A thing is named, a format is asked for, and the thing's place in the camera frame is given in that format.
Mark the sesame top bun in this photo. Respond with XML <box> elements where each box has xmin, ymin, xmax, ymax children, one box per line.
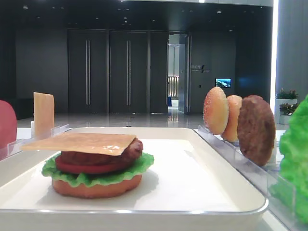
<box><xmin>203</xmin><ymin>87</ymin><xmax>229</xmax><ymax>135</ymax></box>

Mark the right clear acrylic rack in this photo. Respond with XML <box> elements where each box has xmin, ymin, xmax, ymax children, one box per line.
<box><xmin>198</xmin><ymin>125</ymin><xmax>308</xmax><ymax>231</ymax></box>

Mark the lettuce leaf in burger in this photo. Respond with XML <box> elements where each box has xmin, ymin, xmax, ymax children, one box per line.
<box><xmin>41</xmin><ymin>153</ymin><xmax>154</xmax><ymax>187</ymax></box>

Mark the sesame bun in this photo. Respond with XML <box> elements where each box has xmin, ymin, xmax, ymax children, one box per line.
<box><xmin>203</xmin><ymin>87</ymin><xmax>229</xmax><ymax>135</ymax></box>
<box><xmin>221</xmin><ymin>95</ymin><xmax>242</xmax><ymax>142</ymax></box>

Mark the standing yellow cheese slice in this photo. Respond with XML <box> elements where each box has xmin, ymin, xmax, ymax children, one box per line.
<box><xmin>33</xmin><ymin>92</ymin><xmax>54</xmax><ymax>136</ymax></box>

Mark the clear acrylic rack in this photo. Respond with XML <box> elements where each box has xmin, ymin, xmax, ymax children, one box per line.
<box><xmin>0</xmin><ymin>124</ymin><xmax>70</xmax><ymax>161</ymax></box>
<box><xmin>198</xmin><ymin>125</ymin><xmax>308</xmax><ymax>231</ymax></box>

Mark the standing green lettuce leaf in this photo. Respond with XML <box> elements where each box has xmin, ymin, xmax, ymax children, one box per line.
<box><xmin>269</xmin><ymin>98</ymin><xmax>308</xmax><ymax>224</ymax></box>

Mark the bottom bun of burger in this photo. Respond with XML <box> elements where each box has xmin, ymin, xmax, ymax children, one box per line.
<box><xmin>52</xmin><ymin>175</ymin><xmax>142</xmax><ymax>199</ymax></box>

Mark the cheese slice on burger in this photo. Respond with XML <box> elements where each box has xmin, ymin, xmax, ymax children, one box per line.
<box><xmin>21</xmin><ymin>132</ymin><xmax>136</xmax><ymax>156</ymax></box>

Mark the tomato slice in burger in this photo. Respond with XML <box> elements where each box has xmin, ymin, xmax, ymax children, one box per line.
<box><xmin>55</xmin><ymin>156</ymin><xmax>134</xmax><ymax>175</ymax></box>

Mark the standing red tomato slice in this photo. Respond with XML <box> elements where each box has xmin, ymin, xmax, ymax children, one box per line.
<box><xmin>0</xmin><ymin>100</ymin><xmax>17</xmax><ymax>149</ymax></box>

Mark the small wall display screen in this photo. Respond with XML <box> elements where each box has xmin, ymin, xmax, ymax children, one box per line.
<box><xmin>215</xmin><ymin>78</ymin><xmax>231</xmax><ymax>88</ymax></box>

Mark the left clear acrylic rack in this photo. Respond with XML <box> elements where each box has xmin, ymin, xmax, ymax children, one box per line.
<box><xmin>0</xmin><ymin>124</ymin><xmax>70</xmax><ymax>161</ymax></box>

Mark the dark double door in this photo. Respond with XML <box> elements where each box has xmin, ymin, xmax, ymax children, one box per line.
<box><xmin>68</xmin><ymin>29</ymin><xmax>168</xmax><ymax>113</ymax></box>

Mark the meat patty in burger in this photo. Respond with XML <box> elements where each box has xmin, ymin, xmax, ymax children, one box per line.
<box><xmin>60</xmin><ymin>138</ymin><xmax>143</xmax><ymax>166</ymax></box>

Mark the white rectangular serving tray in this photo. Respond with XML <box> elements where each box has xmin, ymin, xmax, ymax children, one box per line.
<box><xmin>0</xmin><ymin>128</ymin><xmax>269</xmax><ymax>231</ymax></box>

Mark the standing brown meat patty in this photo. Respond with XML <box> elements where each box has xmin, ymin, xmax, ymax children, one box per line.
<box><xmin>237</xmin><ymin>95</ymin><xmax>276</xmax><ymax>166</ymax></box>

